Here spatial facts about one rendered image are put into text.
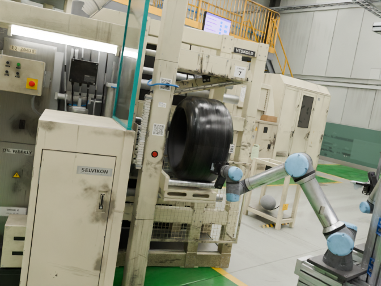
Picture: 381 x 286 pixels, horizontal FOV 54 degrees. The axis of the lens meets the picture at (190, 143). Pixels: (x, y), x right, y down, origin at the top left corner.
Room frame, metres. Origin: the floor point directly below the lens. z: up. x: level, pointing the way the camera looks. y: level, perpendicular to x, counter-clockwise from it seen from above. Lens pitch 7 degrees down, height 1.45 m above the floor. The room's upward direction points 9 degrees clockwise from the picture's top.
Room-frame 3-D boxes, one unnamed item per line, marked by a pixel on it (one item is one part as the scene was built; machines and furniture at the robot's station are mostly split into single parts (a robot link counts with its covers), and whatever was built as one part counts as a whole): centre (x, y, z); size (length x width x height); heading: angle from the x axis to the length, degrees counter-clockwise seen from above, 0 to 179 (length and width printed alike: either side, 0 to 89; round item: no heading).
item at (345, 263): (1.90, -0.87, 0.77); 0.15 x 0.15 x 0.10
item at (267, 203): (4.92, -1.20, 0.40); 0.60 x 0.35 x 0.80; 41
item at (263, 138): (7.35, -1.16, 0.62); 0.91 x 0.58 x 1.25; 131
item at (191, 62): (2.87, -0.02, 1.71); 0.61 x 0.25 x 0.15; 109
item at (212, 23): (6.50, -0.12, 2.60); 0.60 x 0.05 x 0.55; 131
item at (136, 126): (2.84, 0.34, 1.05); 0.20 x 0.15 x 0.30; 109
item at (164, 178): (2.49, 0.17, 0.90); 0.40 x 0.03 x 0.10; 19
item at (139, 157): (2.39, 0.31, 1.19); 0.05 x 0.04 x 0.48; 19
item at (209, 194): (2.42, -0.04, 0.83); 0.36 x 0.09 x 0.06; 109
